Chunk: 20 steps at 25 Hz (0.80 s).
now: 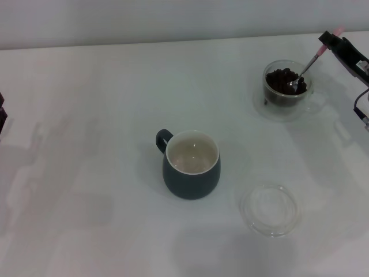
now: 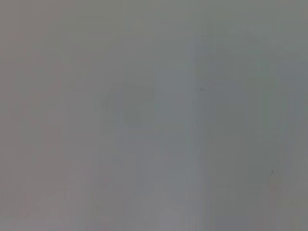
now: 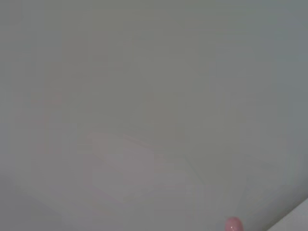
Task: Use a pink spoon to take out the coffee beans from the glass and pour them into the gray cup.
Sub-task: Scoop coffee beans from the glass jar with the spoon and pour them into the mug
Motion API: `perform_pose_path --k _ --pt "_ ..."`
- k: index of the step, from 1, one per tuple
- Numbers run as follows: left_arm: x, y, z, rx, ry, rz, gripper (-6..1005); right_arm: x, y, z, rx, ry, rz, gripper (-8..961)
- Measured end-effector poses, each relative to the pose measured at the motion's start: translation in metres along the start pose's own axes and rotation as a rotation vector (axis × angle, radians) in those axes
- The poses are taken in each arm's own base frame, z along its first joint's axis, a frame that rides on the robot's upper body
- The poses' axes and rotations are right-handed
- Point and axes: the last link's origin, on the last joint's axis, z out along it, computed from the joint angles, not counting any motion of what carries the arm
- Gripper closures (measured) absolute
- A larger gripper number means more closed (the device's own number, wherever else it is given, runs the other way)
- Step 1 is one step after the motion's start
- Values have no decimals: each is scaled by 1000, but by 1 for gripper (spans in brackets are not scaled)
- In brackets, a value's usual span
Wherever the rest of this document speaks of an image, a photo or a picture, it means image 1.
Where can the dark teal ceramic mug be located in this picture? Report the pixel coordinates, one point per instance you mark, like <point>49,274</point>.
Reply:
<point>190,184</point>

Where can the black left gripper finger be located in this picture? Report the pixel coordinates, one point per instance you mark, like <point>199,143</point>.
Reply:
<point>2,115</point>

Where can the clear glass saucer dish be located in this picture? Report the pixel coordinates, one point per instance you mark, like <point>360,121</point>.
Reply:
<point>269,210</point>

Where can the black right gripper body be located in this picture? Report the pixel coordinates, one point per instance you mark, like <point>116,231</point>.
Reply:
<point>363,69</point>

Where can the coffee bean pile in glass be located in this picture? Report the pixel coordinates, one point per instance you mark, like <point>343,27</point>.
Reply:
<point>279,83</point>

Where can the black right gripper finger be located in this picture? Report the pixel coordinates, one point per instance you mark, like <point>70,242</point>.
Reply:
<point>343,50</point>

